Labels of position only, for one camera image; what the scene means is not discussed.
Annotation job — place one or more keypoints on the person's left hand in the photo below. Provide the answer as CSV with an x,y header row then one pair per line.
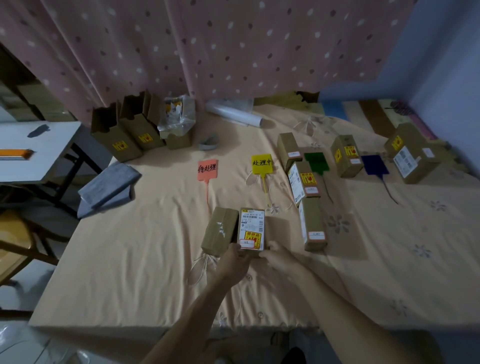
x,y
233,264

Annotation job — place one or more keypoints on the person's left thumb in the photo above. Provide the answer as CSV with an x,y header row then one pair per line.
x,y
235,247

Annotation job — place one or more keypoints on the green tag with tail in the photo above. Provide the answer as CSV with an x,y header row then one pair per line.
x,y
316,161

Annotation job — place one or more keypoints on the person's right forearm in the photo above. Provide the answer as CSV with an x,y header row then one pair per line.
x,y
345,318

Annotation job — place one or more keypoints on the grey tape roll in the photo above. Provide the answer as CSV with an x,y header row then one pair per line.
x,y
208,142

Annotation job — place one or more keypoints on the pink dotted curtain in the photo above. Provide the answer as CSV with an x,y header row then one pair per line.
x,y
232,48

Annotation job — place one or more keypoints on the long narrow cardboard parcel box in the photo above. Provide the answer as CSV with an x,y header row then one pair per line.
x,y
313,225

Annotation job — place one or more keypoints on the orange utility knife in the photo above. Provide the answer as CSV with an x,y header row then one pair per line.
x,y
15,153

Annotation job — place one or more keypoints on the peach floral bed sheet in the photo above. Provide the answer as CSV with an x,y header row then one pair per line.
x,y
150,240

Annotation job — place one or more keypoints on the clear plastic bag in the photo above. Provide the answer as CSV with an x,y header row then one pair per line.
x,y
177,114

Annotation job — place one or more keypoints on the yellow tag with tail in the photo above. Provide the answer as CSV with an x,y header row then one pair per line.
x,y
261,164

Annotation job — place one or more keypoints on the small open cardboard box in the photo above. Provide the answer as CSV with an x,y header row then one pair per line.
x,y
178,140

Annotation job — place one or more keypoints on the white paper roll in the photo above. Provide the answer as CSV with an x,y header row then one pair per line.
x,y
236,113

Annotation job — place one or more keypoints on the dark grey rag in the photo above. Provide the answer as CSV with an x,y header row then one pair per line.
x,y
37,131

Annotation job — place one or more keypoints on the striped mat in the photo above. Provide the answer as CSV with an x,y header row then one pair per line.
x,y
367,112

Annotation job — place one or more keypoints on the orange tag with tail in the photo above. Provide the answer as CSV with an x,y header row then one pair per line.
x,y
207,169

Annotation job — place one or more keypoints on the wooden chair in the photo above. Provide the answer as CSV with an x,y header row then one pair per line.
x,y
17,243

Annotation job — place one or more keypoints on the person's right thumb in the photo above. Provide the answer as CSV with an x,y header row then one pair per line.
x,y
275,245

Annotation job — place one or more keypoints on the plain taped cardboard parcel box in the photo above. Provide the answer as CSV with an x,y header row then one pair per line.
x,y
219,231

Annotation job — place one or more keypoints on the person's left forearm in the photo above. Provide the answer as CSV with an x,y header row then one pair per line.
x,y
187,322

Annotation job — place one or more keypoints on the large cardboard parcel box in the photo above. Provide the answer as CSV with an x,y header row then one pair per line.
x,y
411,157

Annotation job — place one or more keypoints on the parcel box with side label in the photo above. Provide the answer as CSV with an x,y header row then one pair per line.
x,y
304,183

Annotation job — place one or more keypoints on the white folding table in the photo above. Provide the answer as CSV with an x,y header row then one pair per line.
x,y
41,157

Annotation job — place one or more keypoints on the white labelled cardboard parcel box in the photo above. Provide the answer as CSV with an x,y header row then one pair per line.
x,y
252,229

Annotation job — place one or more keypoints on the grey folded cloth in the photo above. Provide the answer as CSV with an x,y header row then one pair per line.
x,y
107,187

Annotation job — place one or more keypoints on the blue tag with tail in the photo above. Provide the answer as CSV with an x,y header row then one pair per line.
x,y
374,165

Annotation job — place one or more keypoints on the small brown parcel box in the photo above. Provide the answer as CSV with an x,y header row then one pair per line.
x,y
288,147

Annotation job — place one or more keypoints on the person's right hand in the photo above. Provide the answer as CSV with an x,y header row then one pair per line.
x,y
282,260

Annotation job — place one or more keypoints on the parcel box with yellow stickers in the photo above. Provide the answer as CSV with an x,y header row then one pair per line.
x,y
347,157

